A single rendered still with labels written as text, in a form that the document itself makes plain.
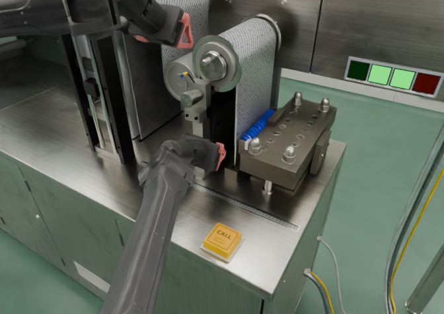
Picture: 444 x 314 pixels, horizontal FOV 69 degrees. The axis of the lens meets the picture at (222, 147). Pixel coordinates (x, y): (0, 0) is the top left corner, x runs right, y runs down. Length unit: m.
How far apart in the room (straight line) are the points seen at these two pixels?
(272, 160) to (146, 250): 0.52
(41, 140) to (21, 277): 0.99
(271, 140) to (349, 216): 1.38
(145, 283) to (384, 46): 0.88
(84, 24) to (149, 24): 0.13
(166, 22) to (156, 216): 0.35
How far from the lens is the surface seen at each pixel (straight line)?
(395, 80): 1.07
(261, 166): 0.88
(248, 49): 0.88
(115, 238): 1.16
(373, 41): 1.05
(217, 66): 0.83
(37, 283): 2.07
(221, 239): 0.82
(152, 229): 0.47
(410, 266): 2.15
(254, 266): 0.81
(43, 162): 1.22
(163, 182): 0.55
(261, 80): 0.99
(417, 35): 1.04
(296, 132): 1.00
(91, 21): 0.53
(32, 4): 0.52
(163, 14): 0.64
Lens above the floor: 1.56
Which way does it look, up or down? 36 degrees down
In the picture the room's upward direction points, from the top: straight up
